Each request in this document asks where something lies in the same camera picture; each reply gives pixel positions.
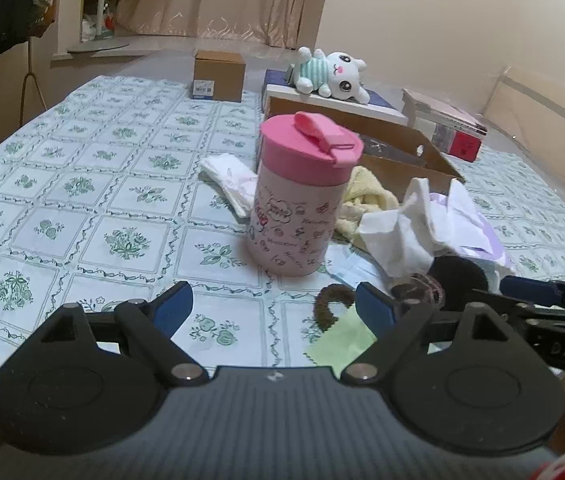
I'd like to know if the blue and white box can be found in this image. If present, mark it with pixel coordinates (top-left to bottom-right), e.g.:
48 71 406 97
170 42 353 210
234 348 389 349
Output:
261 69 408 126

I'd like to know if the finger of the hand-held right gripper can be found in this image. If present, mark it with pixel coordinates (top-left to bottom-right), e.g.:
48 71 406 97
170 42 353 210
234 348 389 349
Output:
473 291 565 328
503 277 565 306

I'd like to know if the grey mattress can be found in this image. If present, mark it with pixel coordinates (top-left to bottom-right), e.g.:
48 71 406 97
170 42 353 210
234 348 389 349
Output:
52 45 565 241

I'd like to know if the plastic-wrapped headboard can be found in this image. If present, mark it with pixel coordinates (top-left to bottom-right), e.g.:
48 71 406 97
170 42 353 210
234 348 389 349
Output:
483 65 565 196

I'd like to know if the standing fan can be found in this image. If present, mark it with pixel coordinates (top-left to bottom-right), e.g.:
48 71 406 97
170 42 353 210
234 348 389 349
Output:
67 0 128 53

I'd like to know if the patterned brown scrunchie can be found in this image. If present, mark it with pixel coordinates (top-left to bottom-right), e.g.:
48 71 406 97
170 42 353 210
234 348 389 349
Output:
390 272 446 308

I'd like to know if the purple and white package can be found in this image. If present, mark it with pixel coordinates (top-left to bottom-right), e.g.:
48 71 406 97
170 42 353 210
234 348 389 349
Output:
430 192 516 281

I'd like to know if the pink book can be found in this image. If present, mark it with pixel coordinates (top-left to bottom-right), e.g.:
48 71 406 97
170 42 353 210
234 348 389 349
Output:
403 88 487 133

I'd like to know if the cardboard tray box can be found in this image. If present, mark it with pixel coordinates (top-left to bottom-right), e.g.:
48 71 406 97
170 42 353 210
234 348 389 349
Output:
254 95 466 196

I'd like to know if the black round soft item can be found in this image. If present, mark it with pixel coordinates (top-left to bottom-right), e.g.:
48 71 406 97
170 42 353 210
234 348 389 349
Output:
430 256 489 311

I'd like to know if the folded white cloth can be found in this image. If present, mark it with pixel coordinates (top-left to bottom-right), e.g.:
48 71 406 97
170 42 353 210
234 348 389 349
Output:
198 154 259 219

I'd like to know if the thick red-spine book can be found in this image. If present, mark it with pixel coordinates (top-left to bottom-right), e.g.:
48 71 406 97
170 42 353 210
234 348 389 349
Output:
415 120 484 163

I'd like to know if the small closed cardboard box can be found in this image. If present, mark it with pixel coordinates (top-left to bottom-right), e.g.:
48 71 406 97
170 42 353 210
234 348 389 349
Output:
193 50 246 103

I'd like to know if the beige curtain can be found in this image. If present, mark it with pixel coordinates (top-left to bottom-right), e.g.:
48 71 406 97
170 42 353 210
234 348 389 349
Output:
115 0 333 48

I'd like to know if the thin metal rack leg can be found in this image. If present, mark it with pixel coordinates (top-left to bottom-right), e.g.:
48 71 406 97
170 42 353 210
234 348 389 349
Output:
19 35 48 128

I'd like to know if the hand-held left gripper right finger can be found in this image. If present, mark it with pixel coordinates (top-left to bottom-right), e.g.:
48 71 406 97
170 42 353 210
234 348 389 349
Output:
341 282 513 386

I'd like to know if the green floral printed bedsheet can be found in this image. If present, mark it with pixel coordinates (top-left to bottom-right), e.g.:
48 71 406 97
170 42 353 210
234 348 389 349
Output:
0 76 565 401

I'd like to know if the pink lidded cup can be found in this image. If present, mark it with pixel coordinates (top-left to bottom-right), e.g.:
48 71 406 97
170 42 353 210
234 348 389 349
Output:
248 111 365 277

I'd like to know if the yellow towel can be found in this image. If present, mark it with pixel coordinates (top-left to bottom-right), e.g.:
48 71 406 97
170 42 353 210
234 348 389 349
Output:
333 166 401 251

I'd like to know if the white plush toy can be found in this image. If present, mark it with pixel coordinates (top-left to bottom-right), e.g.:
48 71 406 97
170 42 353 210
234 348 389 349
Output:
290 46 369 106

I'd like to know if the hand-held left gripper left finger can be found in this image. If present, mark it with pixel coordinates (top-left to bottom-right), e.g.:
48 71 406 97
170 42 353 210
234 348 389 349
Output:
41 281 209 387

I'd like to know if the white tissue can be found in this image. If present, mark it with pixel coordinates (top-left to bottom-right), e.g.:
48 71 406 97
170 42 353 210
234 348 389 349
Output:
357 177 493 286

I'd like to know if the green cloth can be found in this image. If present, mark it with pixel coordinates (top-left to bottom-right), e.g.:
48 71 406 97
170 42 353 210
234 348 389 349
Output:
305 305 378 367

